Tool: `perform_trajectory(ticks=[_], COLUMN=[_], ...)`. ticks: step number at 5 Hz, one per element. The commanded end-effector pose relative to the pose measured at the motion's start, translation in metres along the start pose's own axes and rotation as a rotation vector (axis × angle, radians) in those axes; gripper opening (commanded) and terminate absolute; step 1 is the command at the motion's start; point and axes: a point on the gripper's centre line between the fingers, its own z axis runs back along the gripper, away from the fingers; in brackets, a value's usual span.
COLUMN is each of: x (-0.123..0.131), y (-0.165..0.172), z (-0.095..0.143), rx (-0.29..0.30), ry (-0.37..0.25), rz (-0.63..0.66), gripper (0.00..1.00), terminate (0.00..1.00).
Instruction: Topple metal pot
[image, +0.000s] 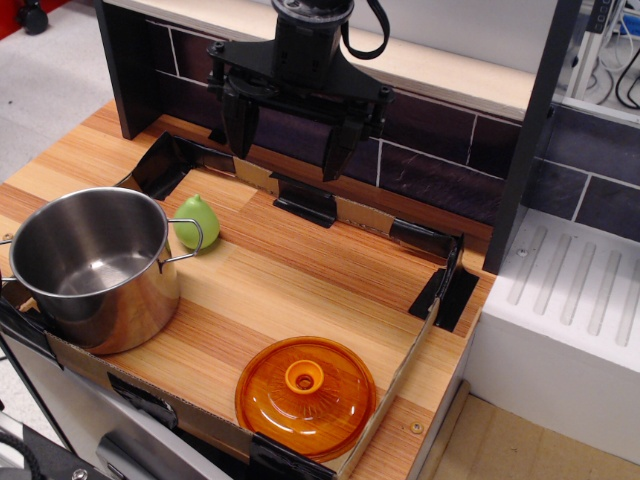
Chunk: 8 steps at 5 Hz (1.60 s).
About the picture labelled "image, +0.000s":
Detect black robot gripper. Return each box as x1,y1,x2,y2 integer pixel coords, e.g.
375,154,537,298
207,1,392,182

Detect stainless steel pot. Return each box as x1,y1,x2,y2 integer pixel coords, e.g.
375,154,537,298
5,187,181,355

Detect cardboard fence with black tape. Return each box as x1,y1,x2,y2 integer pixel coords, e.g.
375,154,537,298
0,131,480,480

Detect orange transparent pot lid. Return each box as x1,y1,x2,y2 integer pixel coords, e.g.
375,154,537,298
235,336,377,462

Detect green plastic pear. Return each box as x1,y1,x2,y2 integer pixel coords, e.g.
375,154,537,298
174,194,221,250

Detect black caster wheel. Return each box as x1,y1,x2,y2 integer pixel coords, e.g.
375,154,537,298
16,0,49,36

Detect white sink drainboard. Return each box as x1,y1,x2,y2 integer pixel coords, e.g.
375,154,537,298
465,210,639,462

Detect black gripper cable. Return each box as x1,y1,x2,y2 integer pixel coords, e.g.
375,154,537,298
339,0,391,61

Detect dark wooden shelf frame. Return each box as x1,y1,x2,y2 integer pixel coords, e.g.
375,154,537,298
95,1,578,273

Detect white and black cables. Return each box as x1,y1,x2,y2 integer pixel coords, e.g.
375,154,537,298
569,0,640,110

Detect black rope cable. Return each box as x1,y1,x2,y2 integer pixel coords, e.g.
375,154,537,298
0,429,44,476

